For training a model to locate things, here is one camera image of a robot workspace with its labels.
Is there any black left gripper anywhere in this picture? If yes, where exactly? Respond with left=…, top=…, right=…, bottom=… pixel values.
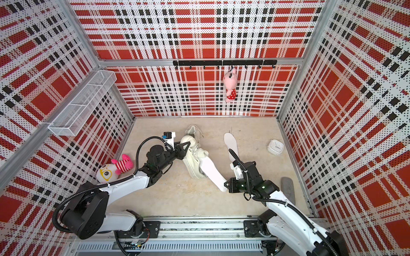
left=157, top=140, right=190, bottom=171

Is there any white sneaker one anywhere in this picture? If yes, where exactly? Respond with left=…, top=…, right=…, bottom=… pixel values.
left=185, top=124, right=203, bottom=143
left=180, top=135, right=209, bottom=179

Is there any white shoe insole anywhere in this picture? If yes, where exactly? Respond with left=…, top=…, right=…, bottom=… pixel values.
left=199, top=157, right=227, bottom=192
left=224, top=133, right=239, bottom=163

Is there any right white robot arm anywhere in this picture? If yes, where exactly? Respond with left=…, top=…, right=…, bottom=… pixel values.
left=224, top=160, right=349, bottom=256

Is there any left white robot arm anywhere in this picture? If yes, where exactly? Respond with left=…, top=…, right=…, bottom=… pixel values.
left=52, top=142, right=191, bottom=240

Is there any grey flat object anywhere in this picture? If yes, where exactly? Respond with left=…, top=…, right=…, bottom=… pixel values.
left=281, top=177, right=296, bottom=205

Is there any pink striped plush doll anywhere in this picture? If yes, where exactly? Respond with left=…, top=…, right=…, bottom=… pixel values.
left=96, top=154, right=134, bottom=183

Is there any pink hanging plush toy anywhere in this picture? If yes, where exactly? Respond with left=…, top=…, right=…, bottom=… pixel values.
left=223, top=68, right=238, bottom=103

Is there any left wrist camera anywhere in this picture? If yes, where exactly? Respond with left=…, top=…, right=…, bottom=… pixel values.
left=162, top=132, right=176, bottom=150

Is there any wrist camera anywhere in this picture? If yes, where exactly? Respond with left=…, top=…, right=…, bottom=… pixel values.
left=162, top=132, right=176, bottom=150
left=230, top=163, right=243, bottom=180

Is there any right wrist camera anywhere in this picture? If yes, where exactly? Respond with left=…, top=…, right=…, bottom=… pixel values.
left=230, top=163, right=243, bottom=180

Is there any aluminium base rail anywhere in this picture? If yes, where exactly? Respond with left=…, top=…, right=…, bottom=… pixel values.
left=64, top=215, right=296, bottom=256

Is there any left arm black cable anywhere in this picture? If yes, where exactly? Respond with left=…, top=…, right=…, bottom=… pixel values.
left=52, top=135, right=170, bottom=234

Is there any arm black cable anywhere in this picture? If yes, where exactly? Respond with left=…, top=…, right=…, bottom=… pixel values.
left=52, top=135, right=170, bottom=234
left=228, top=148, right=340, bottom=256

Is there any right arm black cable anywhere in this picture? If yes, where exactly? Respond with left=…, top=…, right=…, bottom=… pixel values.
left=228, top=148, right=340, bottom=256

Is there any white wire mesh basket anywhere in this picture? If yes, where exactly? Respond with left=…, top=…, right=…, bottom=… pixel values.
left=48, top=70, right=116, bottom=137

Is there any black hook rail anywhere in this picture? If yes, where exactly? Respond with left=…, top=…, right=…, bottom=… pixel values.
left=173, top=59, right=278, bottom=68

